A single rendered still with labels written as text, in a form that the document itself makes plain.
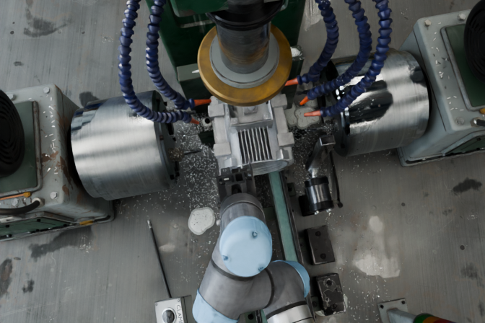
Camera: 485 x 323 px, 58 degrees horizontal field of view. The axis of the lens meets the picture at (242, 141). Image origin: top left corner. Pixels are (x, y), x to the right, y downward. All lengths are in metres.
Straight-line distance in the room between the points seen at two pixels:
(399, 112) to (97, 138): 0.68
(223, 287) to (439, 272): 0.83
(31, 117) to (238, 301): 0.64
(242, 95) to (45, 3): 1.03
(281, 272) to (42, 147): 0.60
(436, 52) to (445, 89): 0.09
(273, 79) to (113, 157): 0.41
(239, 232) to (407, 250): 0.80
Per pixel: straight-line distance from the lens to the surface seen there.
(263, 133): 1.03
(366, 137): 1.05
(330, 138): 0.89
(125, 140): 1.00
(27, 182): 1.05
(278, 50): 0.83
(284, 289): 0.78
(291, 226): 1.17
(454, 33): 1.14
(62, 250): 1.40
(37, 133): 1.07
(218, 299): 0.70
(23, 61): 1.62
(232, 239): 0.63
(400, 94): 1.05
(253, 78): 0.80
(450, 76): 1.11
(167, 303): 1.05
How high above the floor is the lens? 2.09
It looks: 75 degrees down
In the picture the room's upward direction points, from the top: 5 degrees counter-clockwise
